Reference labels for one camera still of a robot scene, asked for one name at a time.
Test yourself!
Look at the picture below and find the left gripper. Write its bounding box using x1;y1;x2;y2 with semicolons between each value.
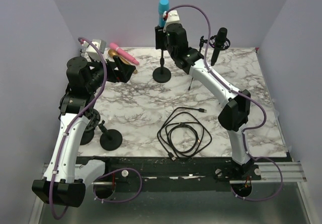
87;54;135;93

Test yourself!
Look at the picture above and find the pink microphone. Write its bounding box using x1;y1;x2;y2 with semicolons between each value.
109;43;139;65

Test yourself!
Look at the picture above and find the gold microphone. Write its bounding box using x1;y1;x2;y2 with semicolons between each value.
106;49;137;78

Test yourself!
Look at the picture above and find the blue microphone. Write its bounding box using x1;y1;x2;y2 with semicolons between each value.
158;0;170;27

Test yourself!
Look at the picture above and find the shock mount mic stand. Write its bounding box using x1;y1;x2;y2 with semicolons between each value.
85;109;123;151

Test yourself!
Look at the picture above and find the short black mic stand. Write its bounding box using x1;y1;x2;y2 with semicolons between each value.
80;129;95;145

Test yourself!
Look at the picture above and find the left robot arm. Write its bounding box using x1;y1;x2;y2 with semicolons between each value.
32;56;136;207

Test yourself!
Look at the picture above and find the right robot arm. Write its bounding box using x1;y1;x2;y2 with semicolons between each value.
154;23;254;180

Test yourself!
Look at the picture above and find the tall black mic stand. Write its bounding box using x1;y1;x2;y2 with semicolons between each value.
152;50;171;84

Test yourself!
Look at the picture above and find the black tripod mic stand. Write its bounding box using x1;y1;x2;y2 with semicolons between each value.
187;35;214;91

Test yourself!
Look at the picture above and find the black condenser microphone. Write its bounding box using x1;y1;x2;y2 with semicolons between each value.
209;27;230;66

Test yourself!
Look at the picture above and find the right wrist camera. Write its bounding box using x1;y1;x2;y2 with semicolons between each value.
163;10;180;33

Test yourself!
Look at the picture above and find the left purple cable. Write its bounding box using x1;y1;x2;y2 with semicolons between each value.
48;36;109;220

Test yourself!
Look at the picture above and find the black usb cable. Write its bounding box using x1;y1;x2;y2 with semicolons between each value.
156;107;213;162

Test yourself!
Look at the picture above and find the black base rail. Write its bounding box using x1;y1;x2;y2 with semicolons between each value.
76;156;261;193

